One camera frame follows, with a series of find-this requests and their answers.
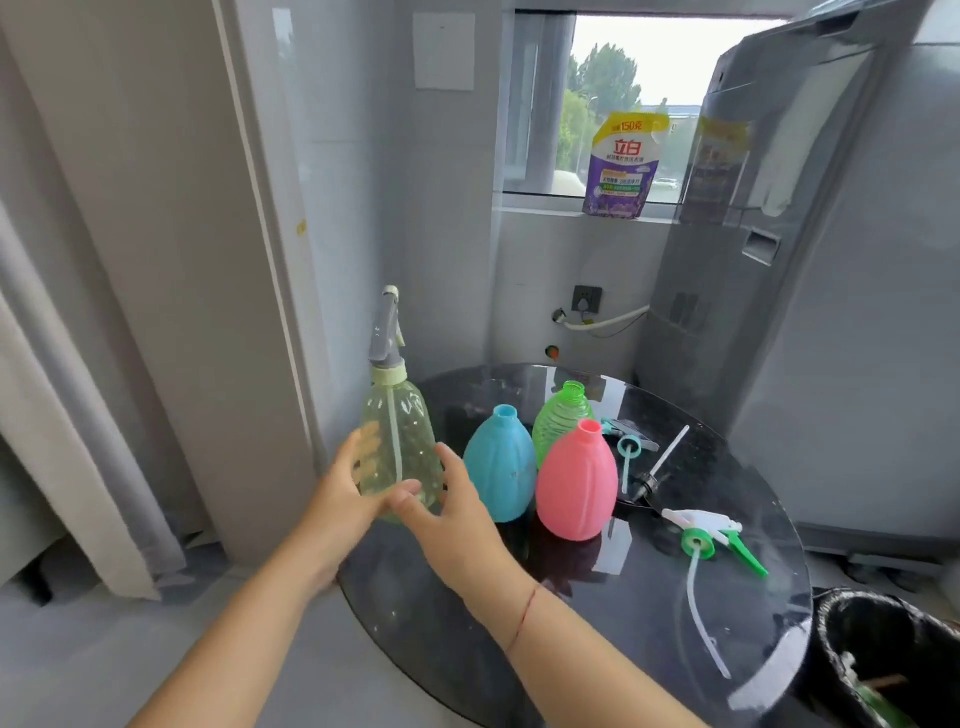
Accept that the person's right hand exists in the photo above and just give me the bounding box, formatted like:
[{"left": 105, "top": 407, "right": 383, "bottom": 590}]
[{"left": 390, "top": 442, "right": 538, "bottom": 625}]

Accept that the person's left hand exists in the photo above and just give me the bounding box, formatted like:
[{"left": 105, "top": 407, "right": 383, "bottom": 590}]
[{"left": 288, "top": 422, "right": 423, "bottom": 597}]

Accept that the clear yellow spray bottle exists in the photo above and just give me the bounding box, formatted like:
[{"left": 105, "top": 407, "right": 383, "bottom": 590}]
[{"left": 358, "top": 285, "right": 446, "bottom": 524}]

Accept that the person's left forearm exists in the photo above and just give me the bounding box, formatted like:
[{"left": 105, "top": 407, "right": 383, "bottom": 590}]
[{"left": 127, "top": 555, "right": 340, "bottom": 728}]

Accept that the person's right forearm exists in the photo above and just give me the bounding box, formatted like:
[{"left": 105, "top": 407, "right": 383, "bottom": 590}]
[{"left": 466, "top": 579, "right": 710, "bottom": 728}]

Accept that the blue plastic bottle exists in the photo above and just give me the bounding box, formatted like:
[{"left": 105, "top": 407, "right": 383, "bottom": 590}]
[{"left": 463, "top": 405, "right": 539, "bottom": 525}]

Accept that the pink plastic bottle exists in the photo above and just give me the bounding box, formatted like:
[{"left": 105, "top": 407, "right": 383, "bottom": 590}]
[{"left": 535, "top": 419, "right": 620, "bottom": 543}]

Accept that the green plastic bottle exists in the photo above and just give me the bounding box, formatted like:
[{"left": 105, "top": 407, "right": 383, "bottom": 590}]
[{"left": 531, "top": 381, "right": 597, "bottom": 471}]

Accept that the grey teal spray head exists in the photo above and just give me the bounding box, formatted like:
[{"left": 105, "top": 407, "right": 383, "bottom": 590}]
[{"left": 600, "top": 417, "right": 662, "bottom": 497}]

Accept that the black spray head white tube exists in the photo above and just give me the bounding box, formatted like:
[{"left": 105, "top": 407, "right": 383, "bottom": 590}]
[{"left": 630, "top": 425, "right": 692, "bottom": 504}]

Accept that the white green spray head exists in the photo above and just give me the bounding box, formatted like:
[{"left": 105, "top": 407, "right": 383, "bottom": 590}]
[{"left": 662, "top": 508, "right": 771, "bottom": 681}]

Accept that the grey curtain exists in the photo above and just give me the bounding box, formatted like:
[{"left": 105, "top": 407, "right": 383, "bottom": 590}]
[{"left": 0, "top": 202, "right": 189, "bottom": 601}]

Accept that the purple detergent pouch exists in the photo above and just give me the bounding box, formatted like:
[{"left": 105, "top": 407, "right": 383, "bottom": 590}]
[{"left": 582, "top": 112, "right": 672, "bottom": 220}]

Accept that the grey washing machine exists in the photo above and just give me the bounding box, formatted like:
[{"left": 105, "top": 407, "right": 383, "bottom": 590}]
[{"left": 633, "top": 0, "right": 960, "bottom": 543}]

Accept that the bin with black bag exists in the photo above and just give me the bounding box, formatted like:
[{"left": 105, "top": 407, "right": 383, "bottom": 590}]
[{"left": 812, "top": 588, "right": 960, "bottom": 728}]

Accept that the window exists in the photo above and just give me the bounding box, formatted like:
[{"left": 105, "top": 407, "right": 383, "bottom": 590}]
[{"left": 502, "top": 10, "right": 790, "bottom": 208}]

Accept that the green plastic piece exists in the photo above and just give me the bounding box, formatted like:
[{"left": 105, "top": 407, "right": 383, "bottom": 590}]
[{"left": 840, "top": 652, "right": 920, "bottom": 728}]

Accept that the red string bracelet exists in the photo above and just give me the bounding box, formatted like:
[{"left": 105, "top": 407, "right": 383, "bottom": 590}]
[{"left": 505, "top": 585, "right": 542, "bottom": 654}]

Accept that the white hose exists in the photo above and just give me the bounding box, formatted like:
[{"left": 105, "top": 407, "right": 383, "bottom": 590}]
[{"left": 553, "top": 303, "right": 652, "bottom": 333}]

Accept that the white wall panel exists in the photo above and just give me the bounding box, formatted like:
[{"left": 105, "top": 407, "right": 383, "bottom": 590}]
[{"left": 413, "top": 12, "right": 477, "bottom": 93}]

